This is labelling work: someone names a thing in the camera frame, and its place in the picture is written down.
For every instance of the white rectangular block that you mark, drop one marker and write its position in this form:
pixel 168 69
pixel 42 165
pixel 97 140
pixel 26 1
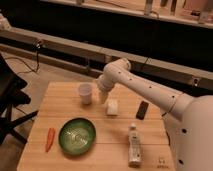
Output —
pixel 112 107

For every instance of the orange carrot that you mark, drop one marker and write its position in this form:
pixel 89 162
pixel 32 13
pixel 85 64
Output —
pixel 50 139

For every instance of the white plastic bottle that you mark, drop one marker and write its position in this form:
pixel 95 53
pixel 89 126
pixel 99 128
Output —
pixel 134 147

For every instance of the green ceramic bowl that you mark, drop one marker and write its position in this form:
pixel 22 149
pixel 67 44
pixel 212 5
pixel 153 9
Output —
pixel 77 136

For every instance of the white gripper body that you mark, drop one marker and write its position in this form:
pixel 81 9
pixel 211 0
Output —
pixel 103 96

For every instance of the black office chair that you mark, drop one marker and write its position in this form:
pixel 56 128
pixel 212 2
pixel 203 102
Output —
pixel 11 95

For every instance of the black remote control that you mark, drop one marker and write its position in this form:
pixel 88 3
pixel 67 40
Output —
pixel 142 110

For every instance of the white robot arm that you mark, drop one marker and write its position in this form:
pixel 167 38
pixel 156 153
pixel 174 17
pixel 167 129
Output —
pixel 195 113

